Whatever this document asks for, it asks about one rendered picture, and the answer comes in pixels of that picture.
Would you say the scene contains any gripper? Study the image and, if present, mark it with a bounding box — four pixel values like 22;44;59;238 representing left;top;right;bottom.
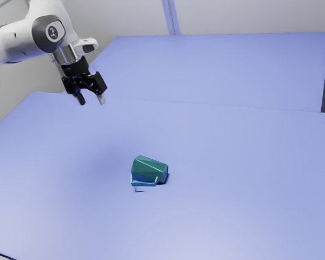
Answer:
60;57;108;106

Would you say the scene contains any teal faceted mug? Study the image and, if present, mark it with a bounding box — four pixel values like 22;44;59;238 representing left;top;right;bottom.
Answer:
130;154;169;187

